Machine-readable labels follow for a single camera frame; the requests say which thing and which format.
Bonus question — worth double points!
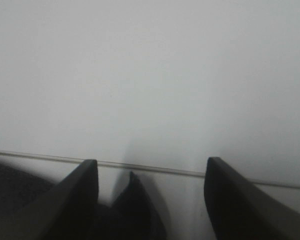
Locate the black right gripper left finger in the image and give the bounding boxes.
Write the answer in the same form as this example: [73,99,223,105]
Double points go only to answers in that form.
[0,159,99,240]

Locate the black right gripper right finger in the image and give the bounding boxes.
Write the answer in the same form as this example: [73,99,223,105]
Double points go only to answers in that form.
[203,157,300,240]

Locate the dark navy towel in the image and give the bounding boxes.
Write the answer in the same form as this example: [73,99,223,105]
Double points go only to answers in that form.
[0,160,167,240]

